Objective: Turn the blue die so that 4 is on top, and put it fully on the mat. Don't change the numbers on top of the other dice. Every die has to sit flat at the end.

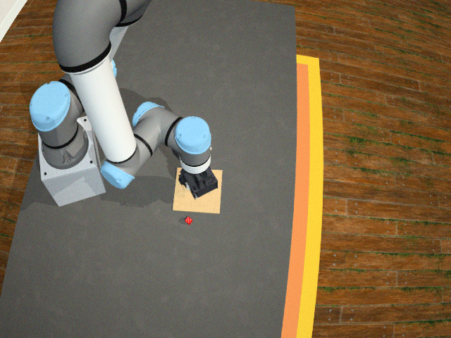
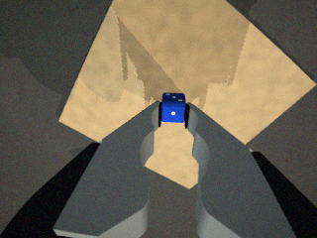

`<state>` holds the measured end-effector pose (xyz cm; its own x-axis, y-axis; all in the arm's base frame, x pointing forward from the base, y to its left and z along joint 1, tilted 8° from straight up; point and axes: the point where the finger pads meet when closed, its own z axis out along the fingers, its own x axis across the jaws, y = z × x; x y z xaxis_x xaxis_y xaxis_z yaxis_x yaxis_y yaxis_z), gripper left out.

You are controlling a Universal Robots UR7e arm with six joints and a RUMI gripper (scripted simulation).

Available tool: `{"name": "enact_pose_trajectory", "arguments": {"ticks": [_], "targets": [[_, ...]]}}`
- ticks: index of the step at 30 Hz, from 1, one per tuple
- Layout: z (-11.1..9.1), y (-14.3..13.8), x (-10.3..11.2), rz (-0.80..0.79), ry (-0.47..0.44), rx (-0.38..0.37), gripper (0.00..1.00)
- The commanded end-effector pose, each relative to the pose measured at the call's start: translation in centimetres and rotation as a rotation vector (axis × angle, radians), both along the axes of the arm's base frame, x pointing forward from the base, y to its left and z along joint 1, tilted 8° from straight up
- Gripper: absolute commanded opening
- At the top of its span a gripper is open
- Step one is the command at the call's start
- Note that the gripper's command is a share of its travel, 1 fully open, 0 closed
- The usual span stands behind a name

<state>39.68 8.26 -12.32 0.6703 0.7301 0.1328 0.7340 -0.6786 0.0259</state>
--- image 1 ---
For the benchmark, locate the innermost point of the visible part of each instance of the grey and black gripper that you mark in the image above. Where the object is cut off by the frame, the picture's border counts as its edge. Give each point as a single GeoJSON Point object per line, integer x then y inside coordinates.
{"type": "Point", "coordinates": [192, 182]}

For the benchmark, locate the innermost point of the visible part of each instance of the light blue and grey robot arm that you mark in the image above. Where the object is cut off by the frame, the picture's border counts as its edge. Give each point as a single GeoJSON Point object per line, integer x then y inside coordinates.
{"type": "Point", "coordinates": [84, 32]}

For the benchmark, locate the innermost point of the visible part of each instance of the tan flat mat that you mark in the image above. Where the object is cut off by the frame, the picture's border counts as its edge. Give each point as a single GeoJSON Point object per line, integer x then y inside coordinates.
{"type": "Point", "coordinates": [208, 203]}

